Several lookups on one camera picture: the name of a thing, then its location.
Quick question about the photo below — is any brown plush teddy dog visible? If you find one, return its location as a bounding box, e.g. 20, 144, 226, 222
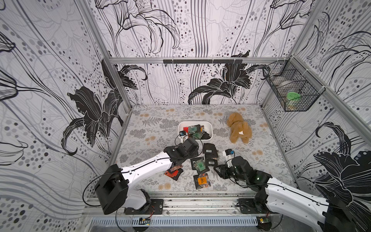
227, 112, 252, 144

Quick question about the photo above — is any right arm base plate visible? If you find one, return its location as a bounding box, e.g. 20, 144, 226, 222
236, 198, 276, 215

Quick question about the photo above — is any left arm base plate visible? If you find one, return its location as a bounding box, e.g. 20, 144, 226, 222
124, 199, 164, 216

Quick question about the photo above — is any orange label tea bag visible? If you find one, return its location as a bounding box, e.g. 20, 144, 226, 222
193, 173, 211, 189

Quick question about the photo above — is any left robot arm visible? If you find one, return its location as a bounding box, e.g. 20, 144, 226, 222
94, 138, 199, 215

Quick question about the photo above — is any black wire basket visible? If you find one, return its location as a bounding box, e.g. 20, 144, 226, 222
263, 61, 324, 112

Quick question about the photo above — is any large green tea bag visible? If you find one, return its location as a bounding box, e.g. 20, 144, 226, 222
190, 157, 210, 175

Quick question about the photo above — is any white slotted cable duct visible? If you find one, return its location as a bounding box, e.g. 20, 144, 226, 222
131, 216, 258, 227

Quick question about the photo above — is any green lidded cup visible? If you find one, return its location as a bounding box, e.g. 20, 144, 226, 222
286, 92, 301, 111

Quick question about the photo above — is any green picture tea bag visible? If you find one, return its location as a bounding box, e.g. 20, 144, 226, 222
192, 131, 204, 140

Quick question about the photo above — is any lower red black tea bag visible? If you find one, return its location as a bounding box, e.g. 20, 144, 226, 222
164, 165, 184, 181

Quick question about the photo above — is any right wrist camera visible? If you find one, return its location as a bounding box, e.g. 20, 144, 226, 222
222, 149, 235, 168

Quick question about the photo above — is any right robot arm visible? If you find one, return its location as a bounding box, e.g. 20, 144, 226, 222
214, 156, 356, 232

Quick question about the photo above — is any green leafy tea bag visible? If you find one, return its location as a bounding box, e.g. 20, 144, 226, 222
188, 124, 202, 134

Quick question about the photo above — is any black barcode tea bag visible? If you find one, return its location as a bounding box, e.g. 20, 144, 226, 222
205, 154, 218, 167
201, 132, 211, 140
203, 143, 218, 156

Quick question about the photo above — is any white plastic storage box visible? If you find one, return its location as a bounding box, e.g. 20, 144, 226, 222
178, 121, 214, 142

